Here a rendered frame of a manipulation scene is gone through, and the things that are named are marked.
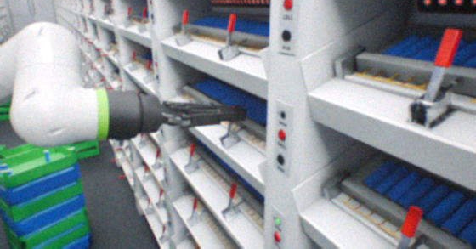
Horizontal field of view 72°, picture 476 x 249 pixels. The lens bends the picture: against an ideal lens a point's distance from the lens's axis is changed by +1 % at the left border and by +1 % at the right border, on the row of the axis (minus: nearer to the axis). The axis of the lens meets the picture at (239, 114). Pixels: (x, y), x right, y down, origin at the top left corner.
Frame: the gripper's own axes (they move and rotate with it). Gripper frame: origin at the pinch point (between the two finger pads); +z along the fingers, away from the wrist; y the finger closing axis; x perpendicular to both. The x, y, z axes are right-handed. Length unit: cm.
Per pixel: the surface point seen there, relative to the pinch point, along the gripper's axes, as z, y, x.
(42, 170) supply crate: -37, -95, -53
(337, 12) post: -1.3, 27.5, 22.2
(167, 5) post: -2.7, -42.4, 22.3
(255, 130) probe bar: 4.5, 4.4, -2.7
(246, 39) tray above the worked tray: 1.3, 0.4, 16.4
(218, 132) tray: 1.6, -7.0, -6.9
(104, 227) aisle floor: -7, -112, -100
